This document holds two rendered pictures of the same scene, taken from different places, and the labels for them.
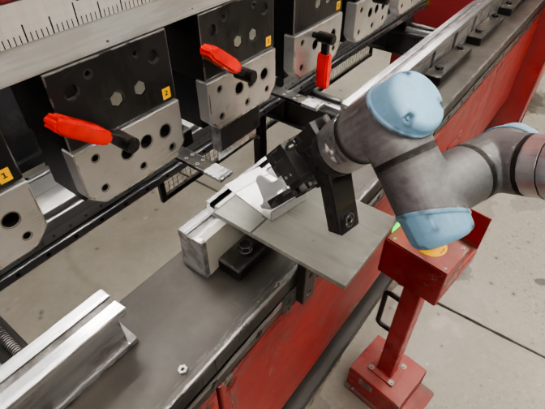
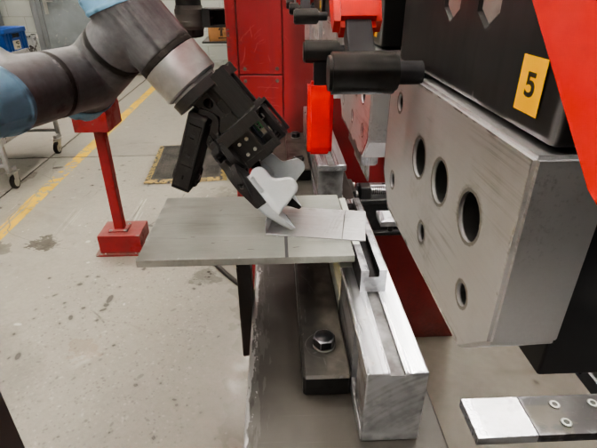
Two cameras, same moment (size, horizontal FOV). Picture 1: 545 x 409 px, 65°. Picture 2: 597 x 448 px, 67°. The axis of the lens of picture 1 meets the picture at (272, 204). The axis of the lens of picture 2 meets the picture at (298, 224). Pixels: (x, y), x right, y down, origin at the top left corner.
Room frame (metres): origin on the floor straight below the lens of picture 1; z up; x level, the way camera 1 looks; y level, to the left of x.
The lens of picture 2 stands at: (1.00, -0.36, 1.29)
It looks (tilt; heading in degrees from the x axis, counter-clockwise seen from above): 28 degrees down; 140
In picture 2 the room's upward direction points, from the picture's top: straight up
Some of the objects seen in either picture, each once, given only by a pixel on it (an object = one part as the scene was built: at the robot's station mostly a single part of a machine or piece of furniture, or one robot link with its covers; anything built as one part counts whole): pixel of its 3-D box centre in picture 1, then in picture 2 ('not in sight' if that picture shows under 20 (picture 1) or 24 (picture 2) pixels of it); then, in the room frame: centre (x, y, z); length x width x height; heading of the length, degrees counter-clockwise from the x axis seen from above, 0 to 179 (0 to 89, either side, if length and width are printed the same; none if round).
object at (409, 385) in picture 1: (391, 381); not in sight; (0.69, -0.41, 0.06); 0.25 x 0.20 x 0.12; 46
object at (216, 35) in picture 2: not in sight; (225, 29); (-1.60, 1.23, 1.04); 0.30 x 0.26 x 0.12; 144
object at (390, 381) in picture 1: (387, 366); not in sight; (0.71, -0.39, 0.13); 0.10 x 0.10 x 0.01; 46
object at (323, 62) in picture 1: (321, 60); (326, 100); (0.71, -0.08, 1.20); 0.04 x 0.02 x 0.10; 53
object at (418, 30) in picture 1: (375, 28); not in sight; (1.93, -0.45, 0.81); 0.64 x 0.08 x 0.14; 53
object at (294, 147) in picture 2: not in sight; (297, 154); (0.12, 0.38, 0.89); 0.30 x 0.05 x 0.03; 143
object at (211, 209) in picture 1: (248, 182); (359, 238); (0.65, 0.05, 0.99); 0.20 x 0.03 x 0.03; 143
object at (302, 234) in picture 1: (305, 217); (250, 226); (0.54, -0.06, 1.00); 0.26 x 0.18 x 0.01; 53
